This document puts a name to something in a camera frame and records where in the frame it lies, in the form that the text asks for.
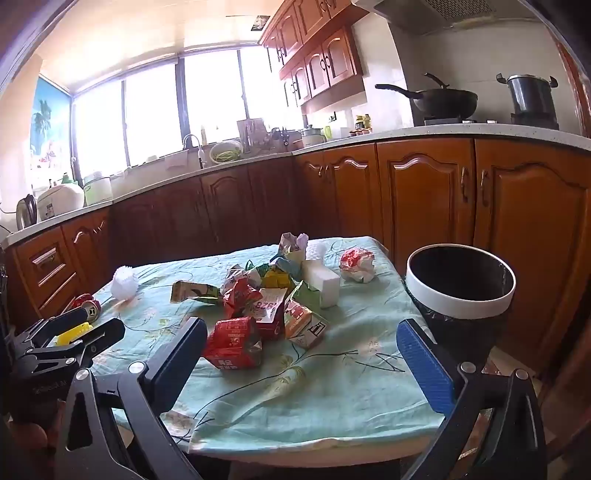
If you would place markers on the red patterned plastic sheet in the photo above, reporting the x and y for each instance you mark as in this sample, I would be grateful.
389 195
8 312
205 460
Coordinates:
572 92

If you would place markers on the yellow packet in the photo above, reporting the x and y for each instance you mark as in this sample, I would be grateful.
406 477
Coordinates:
74 334

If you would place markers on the crushed red drink carton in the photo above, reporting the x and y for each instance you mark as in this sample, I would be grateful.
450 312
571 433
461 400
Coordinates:
233 344

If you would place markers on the black bin with white rim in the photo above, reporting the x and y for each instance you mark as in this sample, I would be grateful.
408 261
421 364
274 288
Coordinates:
461 307

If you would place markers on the kitchen window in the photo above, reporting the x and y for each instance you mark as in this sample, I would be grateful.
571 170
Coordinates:
152 115

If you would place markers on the steel electric kettle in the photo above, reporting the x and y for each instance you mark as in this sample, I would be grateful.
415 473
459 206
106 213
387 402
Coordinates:
25 212

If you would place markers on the black gas stove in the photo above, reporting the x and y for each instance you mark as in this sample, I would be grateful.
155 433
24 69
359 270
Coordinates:
489 122

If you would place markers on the white rectangular box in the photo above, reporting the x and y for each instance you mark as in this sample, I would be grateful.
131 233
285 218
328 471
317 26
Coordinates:
323 281

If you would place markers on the chrome sink faucet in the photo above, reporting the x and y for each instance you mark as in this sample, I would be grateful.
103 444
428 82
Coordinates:
191 143

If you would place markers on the cluster of condiment bottles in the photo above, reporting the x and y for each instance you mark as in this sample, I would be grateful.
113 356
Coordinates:
362 123

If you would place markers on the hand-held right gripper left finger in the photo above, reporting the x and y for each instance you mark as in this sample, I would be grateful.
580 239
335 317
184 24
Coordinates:
184 355

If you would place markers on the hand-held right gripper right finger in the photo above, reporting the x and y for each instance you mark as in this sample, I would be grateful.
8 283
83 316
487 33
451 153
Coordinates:
425 369

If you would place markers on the white lidded pot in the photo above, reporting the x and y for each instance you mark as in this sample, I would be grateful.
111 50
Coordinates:
311 137

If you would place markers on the range hood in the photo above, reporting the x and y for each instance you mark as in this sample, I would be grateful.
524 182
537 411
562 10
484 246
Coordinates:
434 14

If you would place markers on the red and white drink carton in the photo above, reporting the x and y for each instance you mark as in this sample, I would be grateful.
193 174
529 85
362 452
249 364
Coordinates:
270 314

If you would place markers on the crushed red drink can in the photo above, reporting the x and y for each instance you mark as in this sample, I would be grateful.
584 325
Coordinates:
91 307

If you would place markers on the light blue carton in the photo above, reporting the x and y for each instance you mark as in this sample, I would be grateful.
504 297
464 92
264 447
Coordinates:
286 265

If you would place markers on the wooden kitchen cabinets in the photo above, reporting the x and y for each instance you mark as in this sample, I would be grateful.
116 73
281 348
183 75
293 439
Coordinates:
425 194
318 55

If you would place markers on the person's left hand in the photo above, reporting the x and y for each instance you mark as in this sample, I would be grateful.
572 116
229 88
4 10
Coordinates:
27 436

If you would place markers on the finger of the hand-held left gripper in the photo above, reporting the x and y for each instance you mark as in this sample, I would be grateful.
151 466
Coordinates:
104 334
55 323

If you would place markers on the utensil holder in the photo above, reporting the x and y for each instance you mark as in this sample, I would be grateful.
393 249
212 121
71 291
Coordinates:
251 131

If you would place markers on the green drink carton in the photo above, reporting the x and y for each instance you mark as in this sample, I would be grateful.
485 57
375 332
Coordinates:
307 295

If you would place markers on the white rice cooker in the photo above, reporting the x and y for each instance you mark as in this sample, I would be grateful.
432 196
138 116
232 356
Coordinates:
60 199

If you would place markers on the wooden upper kitchen cabinets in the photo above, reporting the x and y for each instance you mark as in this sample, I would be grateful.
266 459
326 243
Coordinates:
318 55

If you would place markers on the speckled kitchen countertop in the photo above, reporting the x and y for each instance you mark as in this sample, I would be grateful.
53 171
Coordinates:
415 134

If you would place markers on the black wok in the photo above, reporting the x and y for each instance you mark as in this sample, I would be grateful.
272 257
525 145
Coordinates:
443 101

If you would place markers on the orange drink carton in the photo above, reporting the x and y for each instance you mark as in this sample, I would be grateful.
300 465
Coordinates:
304 325

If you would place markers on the wooden lower kitchen cabinets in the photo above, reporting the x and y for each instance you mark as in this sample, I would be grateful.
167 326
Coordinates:
425 194

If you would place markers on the crumpled white and purple carton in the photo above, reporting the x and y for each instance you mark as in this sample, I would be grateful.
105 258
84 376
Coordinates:
293 242

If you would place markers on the dark stock pot with lid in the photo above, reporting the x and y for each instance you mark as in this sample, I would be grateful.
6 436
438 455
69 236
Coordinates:
531 94

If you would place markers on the white foam fruit net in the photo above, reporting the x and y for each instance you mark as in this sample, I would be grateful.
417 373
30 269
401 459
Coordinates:
123 282
317 251

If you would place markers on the crumpled yellow carton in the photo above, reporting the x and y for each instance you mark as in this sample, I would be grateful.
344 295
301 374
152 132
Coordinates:
277 279

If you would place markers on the blue beach wall poster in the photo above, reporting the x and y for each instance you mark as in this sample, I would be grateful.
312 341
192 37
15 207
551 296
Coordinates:
48 124

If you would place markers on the crumpled red wrapper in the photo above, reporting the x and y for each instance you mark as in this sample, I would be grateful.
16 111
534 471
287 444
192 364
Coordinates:
240 295

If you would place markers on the white and green cooker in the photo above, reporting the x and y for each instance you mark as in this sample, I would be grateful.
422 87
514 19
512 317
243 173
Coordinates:
98 188

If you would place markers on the flattened green and white carton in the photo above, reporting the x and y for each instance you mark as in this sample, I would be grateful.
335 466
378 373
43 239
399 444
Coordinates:
194 291

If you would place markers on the crumpled red and white plastic bag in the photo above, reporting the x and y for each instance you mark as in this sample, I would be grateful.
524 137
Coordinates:
356 264

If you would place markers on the mint green floral tablecloth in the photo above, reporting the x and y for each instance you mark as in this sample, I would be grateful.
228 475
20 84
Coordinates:
323 392

